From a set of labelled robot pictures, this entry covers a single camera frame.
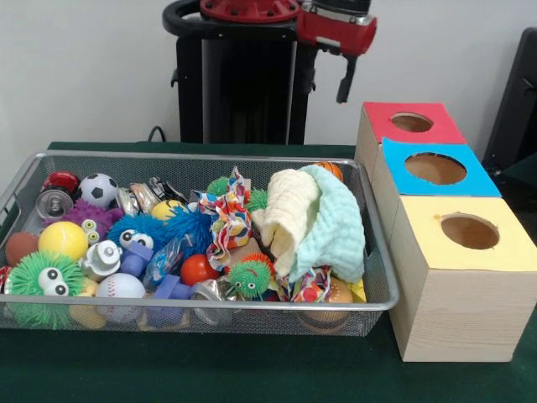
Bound mint waffle cloth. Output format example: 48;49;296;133
288;165;367;283

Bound blue spiky ball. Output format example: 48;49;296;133
107;213;167;255

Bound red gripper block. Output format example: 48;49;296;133
296;8;378;105

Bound spiky multicolour caterpillar toy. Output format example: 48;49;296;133
227;255;274;300

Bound yellow ball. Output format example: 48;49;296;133
37;221;89;261

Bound white baseball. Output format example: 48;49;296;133
95;272;147;322

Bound colourful patterned cloth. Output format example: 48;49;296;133
196;165;255;274

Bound cream waffle cloth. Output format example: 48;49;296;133
251;168;322;278

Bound shallow wire mesh bin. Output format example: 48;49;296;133
0;149;402;337

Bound green spiky googly-eyed ball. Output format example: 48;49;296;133
7;250;88;328

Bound small soccer ball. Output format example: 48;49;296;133
77;173;119;210

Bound dark green table cloth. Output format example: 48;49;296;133
0;141;537;403
501;153;537;181

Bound wooden box with three holes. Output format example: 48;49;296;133
354;100;537;363

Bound purple spiky googly-eyed toy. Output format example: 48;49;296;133
44;199;126;245

